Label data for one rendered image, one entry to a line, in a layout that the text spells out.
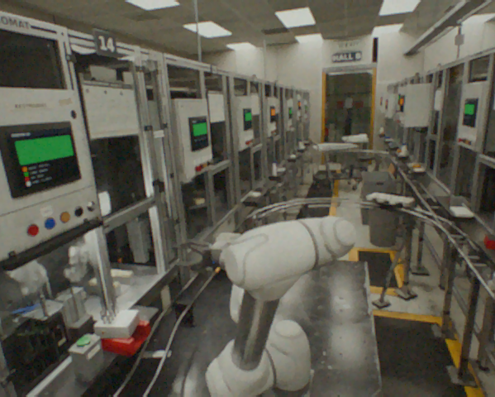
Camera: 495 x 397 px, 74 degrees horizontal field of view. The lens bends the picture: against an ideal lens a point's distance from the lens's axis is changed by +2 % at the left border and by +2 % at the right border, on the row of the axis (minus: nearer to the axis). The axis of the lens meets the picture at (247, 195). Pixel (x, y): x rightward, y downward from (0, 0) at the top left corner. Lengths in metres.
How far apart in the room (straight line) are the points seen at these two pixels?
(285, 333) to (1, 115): 1.11
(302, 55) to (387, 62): 2.15
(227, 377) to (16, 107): 1.03
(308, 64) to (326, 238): 8.86
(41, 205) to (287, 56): 8.85
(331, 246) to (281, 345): 0.57
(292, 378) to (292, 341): 0.13
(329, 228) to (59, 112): 0.93
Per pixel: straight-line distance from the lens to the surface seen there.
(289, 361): 1.29
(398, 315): 3.13
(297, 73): 9.56
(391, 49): 9.55
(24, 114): 1.17
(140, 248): 1.94
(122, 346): 1.35
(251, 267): 0.72
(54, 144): 1.20
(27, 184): 1.13
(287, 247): 0.74
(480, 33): 9.94
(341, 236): 0.79
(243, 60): 9.94
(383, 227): 4.21
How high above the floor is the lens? 1.75
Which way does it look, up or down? 15 degrees down
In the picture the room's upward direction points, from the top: 3 degrees counter-clockwise
